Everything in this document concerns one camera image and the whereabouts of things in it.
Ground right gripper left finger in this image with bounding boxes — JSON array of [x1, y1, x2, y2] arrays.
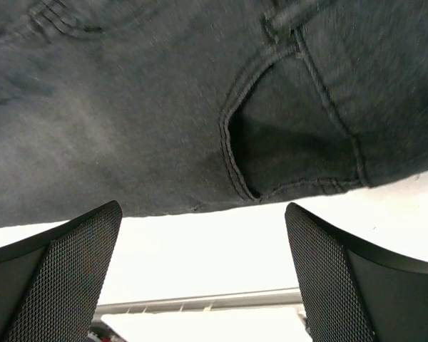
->
[[0, 201, 123, 341]]

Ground front aluminium rail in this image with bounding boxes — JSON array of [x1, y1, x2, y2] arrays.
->
[[95, 288, 302, 316]]

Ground black trousers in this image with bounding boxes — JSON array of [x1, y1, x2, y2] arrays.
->
[[0, 1, 428, 227]]

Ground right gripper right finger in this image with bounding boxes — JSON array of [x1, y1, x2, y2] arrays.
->
[[285, 203, 428, 342]]

